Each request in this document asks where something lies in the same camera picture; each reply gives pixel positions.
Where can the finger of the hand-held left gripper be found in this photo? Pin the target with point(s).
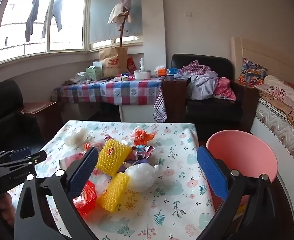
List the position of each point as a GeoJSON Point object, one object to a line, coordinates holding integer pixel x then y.
{"type": "Point", "coordinates": [19, 153]}
{"type": "Point", "coordinates": [34, 160]}

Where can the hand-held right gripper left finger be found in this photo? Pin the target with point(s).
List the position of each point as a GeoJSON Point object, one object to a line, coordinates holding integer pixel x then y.
{"type": "Point", "coordinates": [83, 173]}

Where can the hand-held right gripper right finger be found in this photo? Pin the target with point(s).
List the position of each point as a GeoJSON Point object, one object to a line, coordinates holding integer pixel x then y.
{"type": "Point", "coordinates": [212, 175]}

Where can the clear plastic bag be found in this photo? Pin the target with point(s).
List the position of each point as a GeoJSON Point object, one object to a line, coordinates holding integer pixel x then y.
{"type": "Point", "coordinates": [100, 183]}

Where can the red plastic bag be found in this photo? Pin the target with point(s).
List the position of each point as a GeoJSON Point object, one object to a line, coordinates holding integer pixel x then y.
{"type": "Point", "coordinates": [87, 201]}

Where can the yellow foam fruit net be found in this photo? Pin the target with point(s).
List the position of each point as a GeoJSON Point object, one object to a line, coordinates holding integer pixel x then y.
{"type": "Point", "coordinates": [113, 192]}
{"type": "Point", "coordinates": [114, 157]}

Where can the pink plastic bucket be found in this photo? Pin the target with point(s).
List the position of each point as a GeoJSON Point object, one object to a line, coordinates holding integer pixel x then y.
{"type": "Point", "coordinates": [242, 152]}

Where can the white foam fruit net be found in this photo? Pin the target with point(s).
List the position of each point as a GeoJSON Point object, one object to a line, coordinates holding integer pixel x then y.
{"type": "Point", "coordinates": [77, 136]}

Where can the purple plastic wrapper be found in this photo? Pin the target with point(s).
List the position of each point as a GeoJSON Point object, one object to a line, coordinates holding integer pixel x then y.
{"type": "Point", "coordinates": [134, 160]}

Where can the white plastic bag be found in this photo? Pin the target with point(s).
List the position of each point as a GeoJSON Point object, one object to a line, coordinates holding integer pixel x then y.
{"type": "Point", "coordinates": [139, 177]}
{"type": "Point", "coordinates": [79, 77]}

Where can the colourful wrapper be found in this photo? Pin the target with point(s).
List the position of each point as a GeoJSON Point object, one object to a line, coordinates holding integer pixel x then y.
{"type": "Point", "coordinates": [143, 150]}

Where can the orange plastic wrapper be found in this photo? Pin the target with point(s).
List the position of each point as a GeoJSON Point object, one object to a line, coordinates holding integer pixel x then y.
{"type": "Point", "coordinates": [140, 136]}

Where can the person's left hand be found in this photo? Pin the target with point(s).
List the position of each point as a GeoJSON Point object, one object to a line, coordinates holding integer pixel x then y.
{"type": "Point", "coordinates": [6, 205]}

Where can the brown wooden cabinet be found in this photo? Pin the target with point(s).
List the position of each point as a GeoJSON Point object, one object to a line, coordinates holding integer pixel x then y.
{"type": "Point", "coordinates": [39, 115]}

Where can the floral tablecloth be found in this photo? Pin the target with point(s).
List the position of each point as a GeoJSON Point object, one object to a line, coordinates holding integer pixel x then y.
{"type": "Point", "coordinates": [177, 200]}

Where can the black leather sofa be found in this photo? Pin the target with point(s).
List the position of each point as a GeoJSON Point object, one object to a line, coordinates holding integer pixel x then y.
{"type": "Point", "coordinates": [7, 105]}

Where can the black leather armchair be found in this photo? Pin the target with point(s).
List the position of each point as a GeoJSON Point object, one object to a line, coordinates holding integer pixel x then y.
{"type": "Point", "coordinates": [212, 110]}

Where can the white quilted mattress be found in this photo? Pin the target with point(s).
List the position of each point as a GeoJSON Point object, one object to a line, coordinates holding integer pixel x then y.
{"type": "Point", "coordinates": [269, 122]}

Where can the white cabinet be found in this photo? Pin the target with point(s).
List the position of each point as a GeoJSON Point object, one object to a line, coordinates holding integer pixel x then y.
{"type": "Point", "coordinates": [137, 112]}

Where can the purple patterned hanging cloth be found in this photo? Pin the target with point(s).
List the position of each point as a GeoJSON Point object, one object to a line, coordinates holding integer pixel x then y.
{"type": "Point", "coordinates": [160, 107]}

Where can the dark wooden side table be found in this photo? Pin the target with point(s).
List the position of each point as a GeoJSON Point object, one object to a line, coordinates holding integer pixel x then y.
{"type": "Point", "coordinates": [174, 97]}

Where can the pink patterned garment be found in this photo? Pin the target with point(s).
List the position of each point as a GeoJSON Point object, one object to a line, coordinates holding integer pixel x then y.
{"type": "Point", "coordinates": [224, 88]}

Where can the checkered tablecloth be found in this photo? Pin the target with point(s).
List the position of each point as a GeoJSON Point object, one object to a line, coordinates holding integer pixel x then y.
{"type": "Point", "coordinates": [117, 90]}

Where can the lavender garment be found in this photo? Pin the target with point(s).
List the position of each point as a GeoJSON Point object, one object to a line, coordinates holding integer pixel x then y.
{"type": "Point", "coordinates": [202, 85]}

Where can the green cardboard box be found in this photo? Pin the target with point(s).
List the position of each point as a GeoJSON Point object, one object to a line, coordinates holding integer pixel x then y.
{"type": "Point", "coordinates": [94, 73]}

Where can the row of small boxes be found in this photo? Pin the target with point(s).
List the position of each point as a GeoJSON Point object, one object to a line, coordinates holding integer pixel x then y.
{"type": "Point", "coordinates": [123, 78]}

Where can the bed with patterned bedding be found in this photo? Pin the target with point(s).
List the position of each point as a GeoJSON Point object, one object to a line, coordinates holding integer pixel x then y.
{"type": "Point", "coordinates": [284, 100]}

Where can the plaid shirt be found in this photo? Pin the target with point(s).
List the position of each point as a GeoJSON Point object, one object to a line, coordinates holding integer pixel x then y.
{"type": "Point", "coordinates": [194, 68]}

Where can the colourful printed pillow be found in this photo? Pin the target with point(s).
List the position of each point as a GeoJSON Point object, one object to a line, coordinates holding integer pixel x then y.
{"type": "Point", "coordinates": [252, 73]}

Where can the blue packet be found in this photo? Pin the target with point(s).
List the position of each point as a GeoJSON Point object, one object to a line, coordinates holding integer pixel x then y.
{"type": "Point", "coordinates": [172, 71]}

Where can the white pot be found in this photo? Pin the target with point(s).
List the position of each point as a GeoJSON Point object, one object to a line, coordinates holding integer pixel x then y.
{"type": "Point", "coordinates": [142, 75]}

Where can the orange tissue pack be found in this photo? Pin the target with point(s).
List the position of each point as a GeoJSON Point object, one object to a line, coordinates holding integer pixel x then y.
{"type": "Point", "coordinates": [161, 71]}

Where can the brown paper bag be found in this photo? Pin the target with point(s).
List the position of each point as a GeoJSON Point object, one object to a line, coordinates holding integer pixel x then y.
{"type": "Point", "coordinates": [113, 60]}

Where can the red box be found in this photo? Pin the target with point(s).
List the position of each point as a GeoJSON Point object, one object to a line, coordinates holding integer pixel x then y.
{"type": "Point", "coordinates": [131, 66]}

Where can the window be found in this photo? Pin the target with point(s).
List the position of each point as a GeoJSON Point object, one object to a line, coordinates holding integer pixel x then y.
{"type": "Point", "coordinates": [14, 30]}

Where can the white bag in pot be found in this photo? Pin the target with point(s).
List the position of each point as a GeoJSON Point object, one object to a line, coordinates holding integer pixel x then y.
{"type": "Point", "coordinates": [142, 64]}

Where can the cream wooden headboard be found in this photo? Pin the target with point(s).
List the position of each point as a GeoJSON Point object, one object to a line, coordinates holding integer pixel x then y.
{"type": "Point", "coordinates": [274, 57]}

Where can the wooden coat stand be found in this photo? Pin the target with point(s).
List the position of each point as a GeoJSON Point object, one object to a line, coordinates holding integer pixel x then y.
{"type": "Point", "coordinates": [122, 32]}

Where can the beige cloth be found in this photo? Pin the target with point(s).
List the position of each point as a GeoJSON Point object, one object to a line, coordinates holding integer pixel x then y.
{"type": "Point", "coordinates": [115, 15]}

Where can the grey roller blind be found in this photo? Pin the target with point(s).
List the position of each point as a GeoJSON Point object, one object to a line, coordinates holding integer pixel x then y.
{"type": "Point", "coordinates": [102, 12]}

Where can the white wall switch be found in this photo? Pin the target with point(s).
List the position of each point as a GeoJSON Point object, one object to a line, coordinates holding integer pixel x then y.
{"type": "Point", "coordinates": [188, 14]}

